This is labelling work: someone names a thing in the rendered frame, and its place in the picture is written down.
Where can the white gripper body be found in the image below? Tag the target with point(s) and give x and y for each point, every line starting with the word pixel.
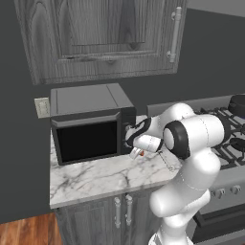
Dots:
pixel 134 153

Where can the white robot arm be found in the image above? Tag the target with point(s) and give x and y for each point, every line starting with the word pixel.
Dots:
pixel 191 178

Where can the dark cooking pot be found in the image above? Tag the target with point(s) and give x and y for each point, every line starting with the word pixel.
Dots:
pixel 238 105

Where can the small orange vegetable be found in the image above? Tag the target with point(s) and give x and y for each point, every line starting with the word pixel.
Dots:
pixel 142 153

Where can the black microwave door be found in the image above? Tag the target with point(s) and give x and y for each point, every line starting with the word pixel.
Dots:
pixel 86 140

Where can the grey wood base cupboard door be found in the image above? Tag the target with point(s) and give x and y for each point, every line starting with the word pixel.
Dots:
pixel 89 223
pixel 142 220

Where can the black microwave oven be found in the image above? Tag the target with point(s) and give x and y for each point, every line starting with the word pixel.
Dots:
pixel 89 102

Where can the silver stove knob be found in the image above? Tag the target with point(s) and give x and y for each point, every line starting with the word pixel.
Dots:
pixel 219 192
pixel 235 189

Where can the grey stove with black grates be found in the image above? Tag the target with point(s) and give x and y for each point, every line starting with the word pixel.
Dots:
pixel 233 172

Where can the white wall outlet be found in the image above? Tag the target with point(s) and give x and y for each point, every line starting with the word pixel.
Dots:
pixel 42 107

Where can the grey wood wall cupboard door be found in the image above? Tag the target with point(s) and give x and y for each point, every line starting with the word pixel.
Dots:
pixel 95 38

